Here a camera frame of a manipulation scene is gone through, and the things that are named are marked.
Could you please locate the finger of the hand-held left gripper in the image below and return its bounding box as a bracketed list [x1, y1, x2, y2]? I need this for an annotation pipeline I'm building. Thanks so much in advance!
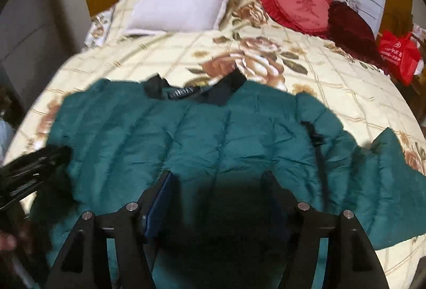
[0, 176, 45, 210]
[0, 146, 72, 192]

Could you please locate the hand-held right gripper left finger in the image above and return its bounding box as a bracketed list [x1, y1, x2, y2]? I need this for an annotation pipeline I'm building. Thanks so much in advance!
[42, 170, 182, 289]

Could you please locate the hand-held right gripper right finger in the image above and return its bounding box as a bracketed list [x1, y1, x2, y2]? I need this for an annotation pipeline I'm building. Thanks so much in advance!
[261, 170, 390, 289]

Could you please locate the green puffer jacket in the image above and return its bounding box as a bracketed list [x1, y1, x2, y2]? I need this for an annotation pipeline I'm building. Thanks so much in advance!
[30, 71, 426, 289]

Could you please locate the person's left hand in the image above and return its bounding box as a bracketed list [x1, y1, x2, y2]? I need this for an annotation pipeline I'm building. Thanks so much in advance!
[0, 231, 18, 251]

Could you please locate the grey refrigerator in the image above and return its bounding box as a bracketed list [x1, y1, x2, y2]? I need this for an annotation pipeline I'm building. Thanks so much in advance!
[0, 0, 69, 106]

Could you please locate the cream floral bedspread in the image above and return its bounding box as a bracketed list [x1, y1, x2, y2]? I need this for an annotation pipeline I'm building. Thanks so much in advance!
[3, 0, 426, 289]

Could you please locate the dark red velvet pillow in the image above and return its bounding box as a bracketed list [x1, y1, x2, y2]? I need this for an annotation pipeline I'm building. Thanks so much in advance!
[328, 1, 390, 75]

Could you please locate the red plastic bag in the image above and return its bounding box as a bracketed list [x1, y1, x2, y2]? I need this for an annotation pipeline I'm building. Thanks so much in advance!
[378, 30, 421, 86]

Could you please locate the red heart-shaped pillow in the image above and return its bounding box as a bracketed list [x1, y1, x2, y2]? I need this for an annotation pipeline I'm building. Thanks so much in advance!
[258, 0, 333, 38]

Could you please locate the white square pillow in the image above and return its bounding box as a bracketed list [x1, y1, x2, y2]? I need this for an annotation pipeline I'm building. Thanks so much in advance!
[123, 0, 243, 36]

